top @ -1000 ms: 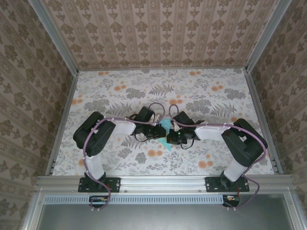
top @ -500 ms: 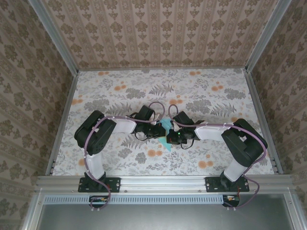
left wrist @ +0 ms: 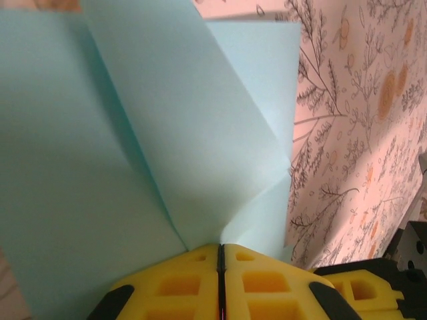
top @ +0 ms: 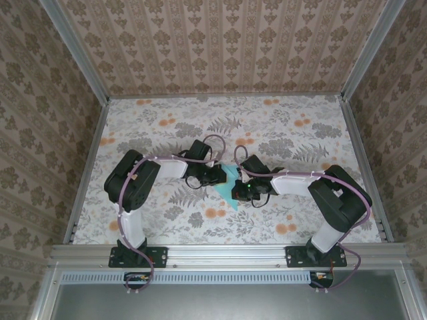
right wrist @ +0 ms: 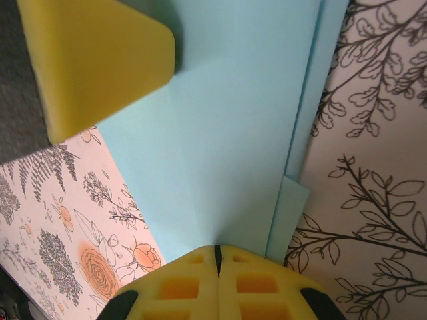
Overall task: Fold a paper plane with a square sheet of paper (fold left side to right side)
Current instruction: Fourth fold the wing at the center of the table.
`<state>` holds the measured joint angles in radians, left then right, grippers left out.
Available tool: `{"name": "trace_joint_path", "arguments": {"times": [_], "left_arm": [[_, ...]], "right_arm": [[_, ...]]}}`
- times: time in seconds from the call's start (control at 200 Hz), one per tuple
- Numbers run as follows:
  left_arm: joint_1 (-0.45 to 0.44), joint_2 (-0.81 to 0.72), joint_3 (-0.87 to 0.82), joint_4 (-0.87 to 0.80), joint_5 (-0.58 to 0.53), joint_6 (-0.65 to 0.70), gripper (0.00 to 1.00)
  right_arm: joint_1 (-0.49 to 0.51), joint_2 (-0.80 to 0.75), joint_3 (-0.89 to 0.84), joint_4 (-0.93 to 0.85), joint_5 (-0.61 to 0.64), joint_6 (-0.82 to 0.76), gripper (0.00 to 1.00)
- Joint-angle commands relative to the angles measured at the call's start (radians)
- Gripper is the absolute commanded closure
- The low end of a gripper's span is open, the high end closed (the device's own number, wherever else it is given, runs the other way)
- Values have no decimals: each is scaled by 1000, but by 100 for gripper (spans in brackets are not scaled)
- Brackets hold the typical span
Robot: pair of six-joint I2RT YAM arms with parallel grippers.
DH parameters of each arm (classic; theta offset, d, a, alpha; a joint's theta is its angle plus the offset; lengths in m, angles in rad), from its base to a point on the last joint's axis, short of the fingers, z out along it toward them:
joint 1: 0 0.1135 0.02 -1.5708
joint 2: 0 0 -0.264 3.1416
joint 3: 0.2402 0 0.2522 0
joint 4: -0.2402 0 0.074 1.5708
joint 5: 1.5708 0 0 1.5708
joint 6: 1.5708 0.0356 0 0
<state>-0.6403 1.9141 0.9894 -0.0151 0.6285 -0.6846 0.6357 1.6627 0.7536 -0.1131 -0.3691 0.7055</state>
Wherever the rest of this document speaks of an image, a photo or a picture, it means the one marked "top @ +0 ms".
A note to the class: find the light blue paper sheet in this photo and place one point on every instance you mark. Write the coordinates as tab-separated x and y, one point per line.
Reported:
227	194

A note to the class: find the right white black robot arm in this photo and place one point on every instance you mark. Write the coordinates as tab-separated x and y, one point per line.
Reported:
293	185

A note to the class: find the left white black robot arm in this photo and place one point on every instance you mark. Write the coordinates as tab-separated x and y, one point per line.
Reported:
171	169

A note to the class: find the floral patterned table cover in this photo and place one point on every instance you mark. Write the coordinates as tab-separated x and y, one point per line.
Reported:
187	110

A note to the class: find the aluminium mounting rail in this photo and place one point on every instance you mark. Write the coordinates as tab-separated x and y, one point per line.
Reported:
227	255

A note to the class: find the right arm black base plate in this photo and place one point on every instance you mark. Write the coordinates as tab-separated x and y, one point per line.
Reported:
295	256

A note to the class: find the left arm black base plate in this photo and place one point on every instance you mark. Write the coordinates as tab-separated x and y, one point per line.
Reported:
160	255

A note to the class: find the aluminium table edge rail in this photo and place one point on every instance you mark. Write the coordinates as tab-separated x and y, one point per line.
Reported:
354	133
87	173

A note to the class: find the aluminium frame post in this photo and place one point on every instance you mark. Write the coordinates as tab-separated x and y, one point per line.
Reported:
76	46
367	46

